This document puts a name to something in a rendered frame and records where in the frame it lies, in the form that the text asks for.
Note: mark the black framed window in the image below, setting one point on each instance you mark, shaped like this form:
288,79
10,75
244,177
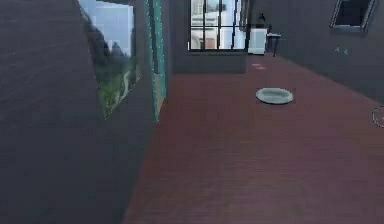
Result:
216,25

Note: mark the dark framed wall picture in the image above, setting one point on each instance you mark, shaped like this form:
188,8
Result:
353,13

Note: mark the landscape wall picture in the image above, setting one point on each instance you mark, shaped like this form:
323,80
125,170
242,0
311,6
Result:
113,60

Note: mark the white cabinet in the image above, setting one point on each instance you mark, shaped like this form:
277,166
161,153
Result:
257,40

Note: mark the dark house plant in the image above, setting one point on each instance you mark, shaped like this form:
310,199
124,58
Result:
261,19

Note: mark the dark side table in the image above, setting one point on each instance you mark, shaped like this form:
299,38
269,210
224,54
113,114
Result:
273,41

